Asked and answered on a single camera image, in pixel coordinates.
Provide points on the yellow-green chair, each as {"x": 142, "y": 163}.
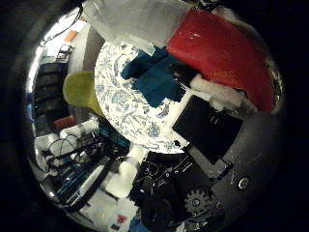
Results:
{"x": 80, "y": 90}

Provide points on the teal blue towel cloth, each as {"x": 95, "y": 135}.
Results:
{"x": 154, "y": 80}

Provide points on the black shelf unit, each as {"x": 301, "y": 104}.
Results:
{"x": 51, "y": 93}

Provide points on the small black rack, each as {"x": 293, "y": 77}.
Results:
{"x": 64, "y": 53}

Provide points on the white blue floral tablecloth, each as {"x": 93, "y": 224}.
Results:
{"x": 125, "y": 109}

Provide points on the small orange board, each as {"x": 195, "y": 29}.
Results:
{"x": 70, "y": 36}

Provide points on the red-orange low box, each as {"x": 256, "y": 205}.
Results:
{"x": 64, "y": 123}

